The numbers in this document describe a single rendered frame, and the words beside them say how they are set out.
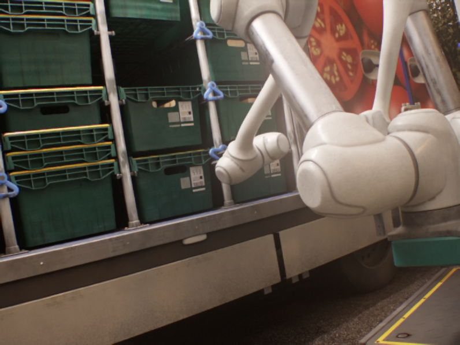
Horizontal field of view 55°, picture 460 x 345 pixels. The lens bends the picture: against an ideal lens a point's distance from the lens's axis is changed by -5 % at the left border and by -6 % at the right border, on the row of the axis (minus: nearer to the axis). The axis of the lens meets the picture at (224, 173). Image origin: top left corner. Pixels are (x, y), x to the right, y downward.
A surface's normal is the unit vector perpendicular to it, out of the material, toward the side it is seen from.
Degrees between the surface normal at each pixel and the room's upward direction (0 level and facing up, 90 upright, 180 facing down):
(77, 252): 90
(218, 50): 94
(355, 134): 53
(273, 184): 97
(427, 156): 82
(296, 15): 138
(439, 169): 91
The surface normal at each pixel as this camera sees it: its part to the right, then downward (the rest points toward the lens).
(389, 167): 0.32, -0.22
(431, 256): -0.68, 0.11
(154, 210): 0.62, 0.00
